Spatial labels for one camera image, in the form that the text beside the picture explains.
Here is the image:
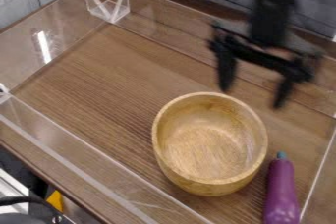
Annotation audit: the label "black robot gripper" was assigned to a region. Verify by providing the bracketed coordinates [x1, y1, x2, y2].
[209, 0, 321, 109]

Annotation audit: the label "brown wooden bowl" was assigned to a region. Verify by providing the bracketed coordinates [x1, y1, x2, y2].
[151, 92, 269, 196]

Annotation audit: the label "purple toy eggplant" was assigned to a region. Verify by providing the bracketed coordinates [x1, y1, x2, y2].
[263, 151, 300, 224]

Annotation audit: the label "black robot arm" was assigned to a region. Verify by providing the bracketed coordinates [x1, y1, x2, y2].
[209, 0, 323, 109]

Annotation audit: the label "clear acrylic tray walls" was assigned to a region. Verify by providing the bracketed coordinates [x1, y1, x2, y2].
[0, 0, 336, 224]

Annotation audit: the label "black device with yellow label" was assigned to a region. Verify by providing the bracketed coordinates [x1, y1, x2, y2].
[0, 193, 76, 224]

